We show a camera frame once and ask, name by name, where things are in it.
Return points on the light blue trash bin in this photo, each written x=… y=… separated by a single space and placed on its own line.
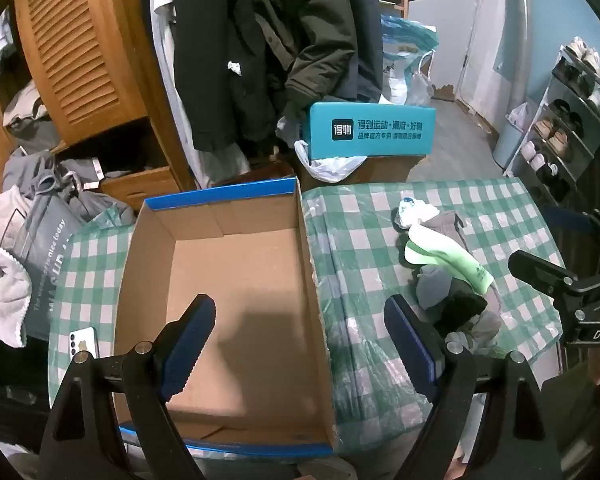
x=510 y=140

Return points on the white plastic bag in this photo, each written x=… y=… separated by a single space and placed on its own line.
x=330 y=165

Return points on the olive green jacket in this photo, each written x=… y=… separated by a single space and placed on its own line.
x=320 y=25

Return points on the grey fleece sock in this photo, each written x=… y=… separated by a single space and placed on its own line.
x=447 y=227

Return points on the dark grey sock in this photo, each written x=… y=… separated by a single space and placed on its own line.
x=432 y=287

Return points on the black jacket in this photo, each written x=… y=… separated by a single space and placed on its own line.
x=220 y=50

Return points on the blue plastic bag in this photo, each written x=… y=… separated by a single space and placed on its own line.
x=405 y=55

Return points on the louvred wooden cabinet door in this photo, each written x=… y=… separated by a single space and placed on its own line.
x=80 y=50

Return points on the white smartphone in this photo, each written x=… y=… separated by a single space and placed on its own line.
x=82 y=342

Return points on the metal shoe rack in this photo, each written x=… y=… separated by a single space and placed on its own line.
x=555 y=110

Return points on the white and blue sock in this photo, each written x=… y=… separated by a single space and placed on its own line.
x=412 y=212

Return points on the dark grey printed bag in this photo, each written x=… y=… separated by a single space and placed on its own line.
x=50 y=250

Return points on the person's right forearm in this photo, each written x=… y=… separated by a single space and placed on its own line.
x=580 y=425

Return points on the blue-rimmed cardboard box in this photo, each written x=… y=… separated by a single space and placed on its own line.
x=230 y=310

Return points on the light green sock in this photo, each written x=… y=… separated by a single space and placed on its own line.
x=445 y=262

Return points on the wooden drawer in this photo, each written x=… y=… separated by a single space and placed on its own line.
x=140 y=185

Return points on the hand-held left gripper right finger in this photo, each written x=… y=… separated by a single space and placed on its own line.
x=410 y=350

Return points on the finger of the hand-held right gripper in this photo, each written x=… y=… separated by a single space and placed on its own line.
x=570 y=220
x=540 y=270

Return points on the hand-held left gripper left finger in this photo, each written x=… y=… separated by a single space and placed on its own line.
x=190 y=345

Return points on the group of shoes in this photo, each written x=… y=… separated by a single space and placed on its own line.
x=555 y=135

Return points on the white towel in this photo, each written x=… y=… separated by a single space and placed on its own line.
x=0 y=285

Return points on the pile of grey clothes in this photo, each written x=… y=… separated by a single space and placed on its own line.
x=55 y=180

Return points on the green checkered tablecloth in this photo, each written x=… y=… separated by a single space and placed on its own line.
x=360 y=260

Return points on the white door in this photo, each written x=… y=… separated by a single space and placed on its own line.
x=485 y=35

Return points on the black sock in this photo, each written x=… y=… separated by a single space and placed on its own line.
x=462 y=307

